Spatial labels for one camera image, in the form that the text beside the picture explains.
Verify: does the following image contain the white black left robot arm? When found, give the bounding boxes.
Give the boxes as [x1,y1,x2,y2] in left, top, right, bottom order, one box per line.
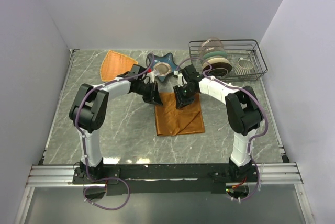
[69,64,163,183]

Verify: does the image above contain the black wire dish rack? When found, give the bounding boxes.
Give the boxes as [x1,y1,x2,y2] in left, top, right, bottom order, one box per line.
[188,39,268,82]

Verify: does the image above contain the clear glass jar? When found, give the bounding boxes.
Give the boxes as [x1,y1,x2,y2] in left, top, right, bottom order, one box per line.
[198,37,226,58]

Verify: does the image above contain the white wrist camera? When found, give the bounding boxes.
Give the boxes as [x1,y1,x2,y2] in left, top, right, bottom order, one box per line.
[174,71,184,87]
[147,70,160,83]

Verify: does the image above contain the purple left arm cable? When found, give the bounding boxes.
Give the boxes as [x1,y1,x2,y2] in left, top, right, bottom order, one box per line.
[74,52,155,211]

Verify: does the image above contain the blue star-shaped dish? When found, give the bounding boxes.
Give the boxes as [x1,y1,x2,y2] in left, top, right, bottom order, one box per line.
[146,52,177,82]

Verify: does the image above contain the striped ceramic mug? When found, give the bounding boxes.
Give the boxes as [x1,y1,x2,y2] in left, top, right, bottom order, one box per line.
[235,58,254,76]

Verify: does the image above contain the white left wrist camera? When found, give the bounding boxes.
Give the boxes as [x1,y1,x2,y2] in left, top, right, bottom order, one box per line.
[147,70,160,83]

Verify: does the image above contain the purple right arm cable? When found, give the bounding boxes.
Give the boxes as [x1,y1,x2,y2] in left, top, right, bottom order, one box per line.
[175,57,269,204]

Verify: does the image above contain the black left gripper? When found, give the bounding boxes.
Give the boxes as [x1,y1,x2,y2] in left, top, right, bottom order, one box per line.
[134,81,163,106]

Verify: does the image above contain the orange woven triangular tray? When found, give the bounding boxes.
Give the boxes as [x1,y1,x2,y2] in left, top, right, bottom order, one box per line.
[100,50,138,82]

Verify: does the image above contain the stacked ceramic plates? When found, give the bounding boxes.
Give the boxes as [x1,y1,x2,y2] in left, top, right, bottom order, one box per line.
[202,51,232,77]

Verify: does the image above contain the orange cloth napkin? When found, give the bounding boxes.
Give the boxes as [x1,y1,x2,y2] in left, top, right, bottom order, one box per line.
[155,93,205,136]

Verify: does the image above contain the aluminium frame rail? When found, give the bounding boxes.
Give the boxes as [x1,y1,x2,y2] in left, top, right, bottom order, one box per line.
[26,163,303,187]

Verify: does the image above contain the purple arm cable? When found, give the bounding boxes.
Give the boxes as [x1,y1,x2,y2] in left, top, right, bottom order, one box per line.
[74,52,155,211]
[175,57,269,204]

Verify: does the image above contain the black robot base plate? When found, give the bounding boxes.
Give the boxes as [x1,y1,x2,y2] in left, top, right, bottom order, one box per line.
[72,163,258,196]

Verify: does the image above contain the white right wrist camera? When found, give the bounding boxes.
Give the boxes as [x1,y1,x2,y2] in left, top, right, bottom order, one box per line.
[174,71,184,87]

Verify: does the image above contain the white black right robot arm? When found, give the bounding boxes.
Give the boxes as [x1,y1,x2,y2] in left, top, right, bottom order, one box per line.
[173,65,264,182]

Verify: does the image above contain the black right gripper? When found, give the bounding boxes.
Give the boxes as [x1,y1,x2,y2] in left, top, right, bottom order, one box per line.
[173,84,197,109]

